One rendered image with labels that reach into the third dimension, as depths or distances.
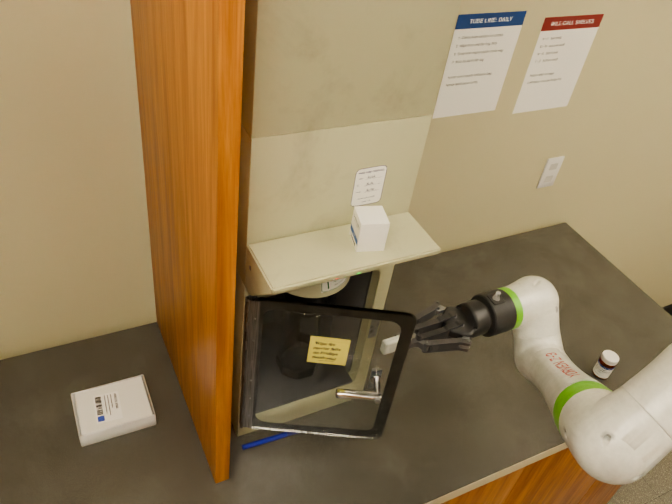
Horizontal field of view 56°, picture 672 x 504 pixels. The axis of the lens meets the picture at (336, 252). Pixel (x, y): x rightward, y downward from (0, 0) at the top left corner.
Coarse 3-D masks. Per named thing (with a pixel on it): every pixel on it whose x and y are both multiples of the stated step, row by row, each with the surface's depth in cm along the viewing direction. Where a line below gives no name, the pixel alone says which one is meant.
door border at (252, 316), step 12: (252, 312) 114; (252, 324) 116; (252, 336) 118; (252, 348) 120; (252, 360) 122; (252, 372) 125; (252, 384) 127; (252, 396) 130; (252, 408) 133; (240, 420) 135
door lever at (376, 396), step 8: (376, 376) 125; (376, 384) 124; (336, 392) 121; (344, 392) 121; (352, 392) 121; (360, 392) 122; (368, 392) 122; (376, 392) 122; (368, 400) 122; (376, 400) 121
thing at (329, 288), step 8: (336, 280) 125; (344, 280) 127; (304, 288) 123; (312, 288) 123; (320, 288) 124; (328, 288) 125; (336, 288) 126; (304, 296) 124; (312, 296) 124; (320, 296) 124
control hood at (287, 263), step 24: (408, 216) 116; (288, 240) 106; (312, 240) 107; (336, 240) 108; (408, 240) 111; (432, 240) 112; (264, 264) 101; (288, 264) 102; (312, 264) 103; (336, 264) 103; (360, 264) 104; (384, 264) 106; (264, 288) 100; (288, 288) 98
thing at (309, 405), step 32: (288, 320) 115; (320, 320) 115; (352, 320) 115; (384, 320) 114; (416, 320) 114; (288, 352) 121; (352, 352) 120; (384, 352) 120; (256, 384) 127; (288, 384) 127; (320, 384) 127; (352, 384) 127; (384, 384) 127; (256, 416) 135; (288, 416) 134; (320, 416) 134; (352, 416) 134; (384, 416) 134
